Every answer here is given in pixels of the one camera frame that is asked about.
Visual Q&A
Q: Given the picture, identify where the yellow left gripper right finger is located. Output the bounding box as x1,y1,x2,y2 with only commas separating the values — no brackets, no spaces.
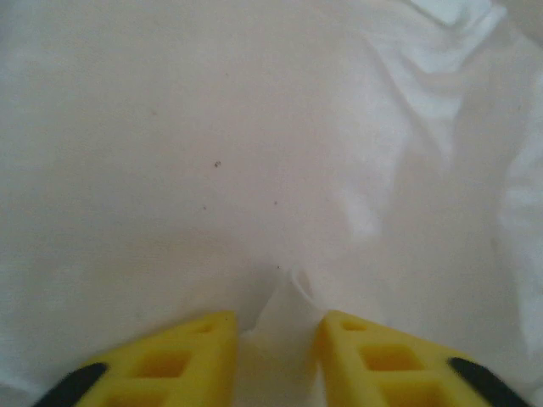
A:
315,309,528,407

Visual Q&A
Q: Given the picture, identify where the white t-shirt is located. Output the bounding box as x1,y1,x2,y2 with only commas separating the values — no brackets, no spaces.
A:
0,0,543,407

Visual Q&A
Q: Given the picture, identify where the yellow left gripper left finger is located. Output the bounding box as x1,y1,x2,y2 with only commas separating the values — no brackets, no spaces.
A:
40,310,238,407

